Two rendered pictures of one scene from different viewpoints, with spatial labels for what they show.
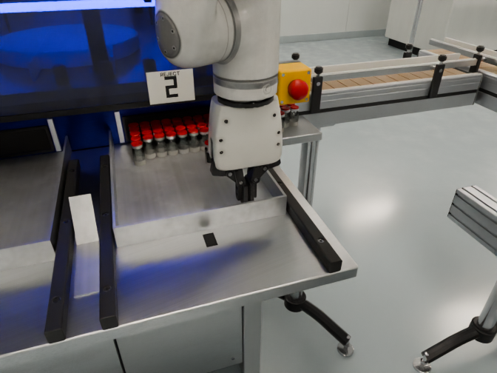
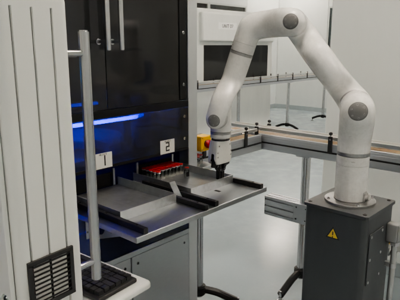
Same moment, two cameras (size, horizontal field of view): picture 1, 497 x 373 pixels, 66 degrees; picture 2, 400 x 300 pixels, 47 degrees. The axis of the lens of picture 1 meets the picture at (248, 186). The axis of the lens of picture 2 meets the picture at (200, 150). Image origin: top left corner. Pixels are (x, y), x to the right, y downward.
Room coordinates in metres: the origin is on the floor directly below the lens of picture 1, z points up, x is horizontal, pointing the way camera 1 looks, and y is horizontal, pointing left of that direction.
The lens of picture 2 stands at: (-1.06, 1.00, 1.45)
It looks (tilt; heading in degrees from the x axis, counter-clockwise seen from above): 13 degrees down; 330
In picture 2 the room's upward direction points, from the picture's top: straight up
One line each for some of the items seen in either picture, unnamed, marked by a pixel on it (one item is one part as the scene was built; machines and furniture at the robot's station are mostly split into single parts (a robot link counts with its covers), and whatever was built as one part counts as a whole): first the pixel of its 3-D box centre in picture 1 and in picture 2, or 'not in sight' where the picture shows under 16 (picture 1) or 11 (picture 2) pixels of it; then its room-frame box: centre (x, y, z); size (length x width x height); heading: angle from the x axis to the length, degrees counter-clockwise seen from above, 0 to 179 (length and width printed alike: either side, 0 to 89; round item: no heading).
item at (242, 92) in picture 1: (247, 83); (221, 134); (0.50, 0.00, 1.09); 0.09 x 0.08 x 0.03; 108
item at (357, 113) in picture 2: not in sight; (355, 124); (0.10, -0.33, 1.16); 0.19 x 0.12 x 0.24; 134
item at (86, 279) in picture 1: (83, 240); (185, 192); (0.40, 0.22, 0.91); 0.14 x 0.03 x 0.06; 19
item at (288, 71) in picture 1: (288, 82); (200, 142); (0.81, -0.09, 1.00); 0.08 x 0.07 x 0.07; 18
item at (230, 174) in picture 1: (235, 186); (217, 172); (0.49, 0.02, 0.94); 0.03 x 0.03 x 0.07; 18
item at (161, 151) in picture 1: (177, 143); (168, 172); (0.70, 0.14, 0.90); 0.18 x 0.02 x 0.05; 108
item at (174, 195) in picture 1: (186, 166); (182, 177); (0.62, 0.12, 0.90); 0.34 x 0.26 x 0.04; 18
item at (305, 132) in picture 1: (284, 128); (196, 165); (0.85, -0.09, 0.87); 0.14 x 0.13 x 0.02; 18
